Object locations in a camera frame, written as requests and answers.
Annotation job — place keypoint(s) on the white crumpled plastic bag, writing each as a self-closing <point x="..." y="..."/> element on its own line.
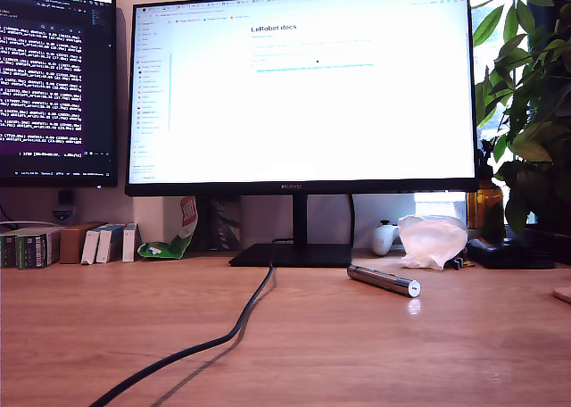
<point x="430" y="242"/>

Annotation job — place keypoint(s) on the white and blue small box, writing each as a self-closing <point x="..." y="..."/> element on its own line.
<point x="128" y="244"/>
<point x="106" y="245"/>
<point x="89" y="246"/>

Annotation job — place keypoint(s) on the brown cardboard box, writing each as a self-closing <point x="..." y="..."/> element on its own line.
<point x="73" y="244"/>

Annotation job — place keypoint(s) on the black plant pot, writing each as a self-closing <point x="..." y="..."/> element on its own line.
<point x="560" y="246"/>

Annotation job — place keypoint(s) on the black Huawei monitor white screen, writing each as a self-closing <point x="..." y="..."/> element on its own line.
<point x="312" y="112"/>

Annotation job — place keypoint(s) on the amber glass pump bottle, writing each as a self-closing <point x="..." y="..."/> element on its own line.
<point x="484" y="206"/>

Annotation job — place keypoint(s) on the black monitor dark terminal screen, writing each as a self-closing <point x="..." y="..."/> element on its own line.
<point x="53" y="90"/>

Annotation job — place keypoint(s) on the black zip pouch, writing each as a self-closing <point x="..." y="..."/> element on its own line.
<point x="508" y="253"/>

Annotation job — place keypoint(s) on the small black wall adapter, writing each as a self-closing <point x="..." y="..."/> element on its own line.
<point x="66" y="197"/>

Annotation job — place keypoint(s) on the small blue wall badge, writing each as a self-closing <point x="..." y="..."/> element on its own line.
<point x="62" y="214"/>

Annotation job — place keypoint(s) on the metallic silver laser pointer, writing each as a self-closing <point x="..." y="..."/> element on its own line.
<point x="383" y="281"/>

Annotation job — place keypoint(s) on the small metal key clip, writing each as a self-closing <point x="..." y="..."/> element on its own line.
<point x="459" y="263"/>

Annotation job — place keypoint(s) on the pale wooden coaster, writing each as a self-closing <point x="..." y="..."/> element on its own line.
<point x="564" y="295"/>

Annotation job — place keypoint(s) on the green printed box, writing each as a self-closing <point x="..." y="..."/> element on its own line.
<point x="8" y="251"/>
<point x="31" y="251"/>

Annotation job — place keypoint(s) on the white game controller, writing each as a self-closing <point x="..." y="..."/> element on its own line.
<point x="383" y="239"/>

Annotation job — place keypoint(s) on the green leafy houseplant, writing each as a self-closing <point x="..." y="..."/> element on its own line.
<point x="535" y="126"/>

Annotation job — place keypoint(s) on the green white snack bag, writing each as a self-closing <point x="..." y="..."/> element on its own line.
<point x="167" y="246"/>

